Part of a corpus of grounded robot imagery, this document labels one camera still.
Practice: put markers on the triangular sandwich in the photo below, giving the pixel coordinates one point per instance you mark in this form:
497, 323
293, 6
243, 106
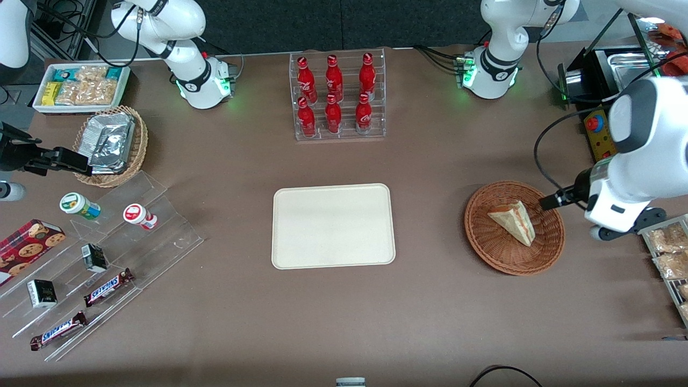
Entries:
513, 220

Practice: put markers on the small black carton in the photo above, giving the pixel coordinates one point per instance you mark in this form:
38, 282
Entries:
42, 293
94, 258

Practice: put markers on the grey metal snack tray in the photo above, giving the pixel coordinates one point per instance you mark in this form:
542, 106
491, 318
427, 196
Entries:
645, 232

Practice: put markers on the clear acrylic bottle rack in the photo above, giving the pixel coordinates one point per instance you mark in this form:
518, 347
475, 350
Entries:
344, 137

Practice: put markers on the red orange snack bag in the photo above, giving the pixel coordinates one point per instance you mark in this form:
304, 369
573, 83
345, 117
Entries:
669, 37

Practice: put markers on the cream plastic tray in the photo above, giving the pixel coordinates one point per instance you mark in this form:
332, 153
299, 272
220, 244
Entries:
333, 226

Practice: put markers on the brown round wicker basket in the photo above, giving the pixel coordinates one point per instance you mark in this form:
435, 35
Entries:
500, 252

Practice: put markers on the teal snack pack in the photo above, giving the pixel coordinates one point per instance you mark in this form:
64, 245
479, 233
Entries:
114, 73
62, 74

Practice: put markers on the glass display case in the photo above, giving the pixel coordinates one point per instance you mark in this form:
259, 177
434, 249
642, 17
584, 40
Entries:
647, 48

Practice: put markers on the clear rice cracker bag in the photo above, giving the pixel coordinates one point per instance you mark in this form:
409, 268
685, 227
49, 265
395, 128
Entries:
91, 73
67, 93
98, 92

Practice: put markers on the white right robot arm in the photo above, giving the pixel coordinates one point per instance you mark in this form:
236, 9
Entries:
185, 59

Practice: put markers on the white rectangular snack tray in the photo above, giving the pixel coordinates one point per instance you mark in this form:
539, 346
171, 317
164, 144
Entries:
40, 105

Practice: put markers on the clear acrylic stepped stand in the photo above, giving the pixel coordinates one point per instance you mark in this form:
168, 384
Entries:
161, 242

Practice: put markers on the red lid yogurt cup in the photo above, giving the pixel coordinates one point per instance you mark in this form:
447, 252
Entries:
135, 214

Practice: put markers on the yellow snack pack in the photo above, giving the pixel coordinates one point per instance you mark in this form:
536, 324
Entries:
50, 93

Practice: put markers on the red cola bottle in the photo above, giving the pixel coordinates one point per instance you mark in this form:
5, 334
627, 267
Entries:
334, 79
367, 78
364, 115
333, 117
306, 80
306, 121

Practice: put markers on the clear fried snack bag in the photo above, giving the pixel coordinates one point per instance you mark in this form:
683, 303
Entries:
672, 266
683, 292
666, 239

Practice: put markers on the silver foil pouch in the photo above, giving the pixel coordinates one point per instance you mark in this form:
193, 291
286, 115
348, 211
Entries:
110, 150
110, 119

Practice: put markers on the tan oval wicker basket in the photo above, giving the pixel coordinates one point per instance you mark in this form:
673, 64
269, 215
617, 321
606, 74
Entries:
138, 145

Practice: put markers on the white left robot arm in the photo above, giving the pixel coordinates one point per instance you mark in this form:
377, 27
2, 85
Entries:
656, 118

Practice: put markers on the red plaid cookie box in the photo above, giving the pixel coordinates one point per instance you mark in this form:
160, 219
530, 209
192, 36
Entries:
27, 247

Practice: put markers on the small grey edge device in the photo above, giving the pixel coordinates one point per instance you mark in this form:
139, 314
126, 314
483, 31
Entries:
350, 382

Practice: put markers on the dark metal equipment rack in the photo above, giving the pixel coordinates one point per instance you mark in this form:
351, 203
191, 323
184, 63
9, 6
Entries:
70, 27

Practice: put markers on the black warmer with steel pan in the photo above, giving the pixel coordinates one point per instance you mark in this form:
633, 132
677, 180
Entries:
591, 75

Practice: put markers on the green lid yogurt cup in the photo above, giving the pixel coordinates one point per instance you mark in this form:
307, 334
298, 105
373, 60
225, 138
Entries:
75, 204

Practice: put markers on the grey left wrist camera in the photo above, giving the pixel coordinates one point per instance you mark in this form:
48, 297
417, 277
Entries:
653, 217

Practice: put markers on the Snickers chocolate bar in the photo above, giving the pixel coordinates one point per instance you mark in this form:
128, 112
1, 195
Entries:
107, 287
58, 330

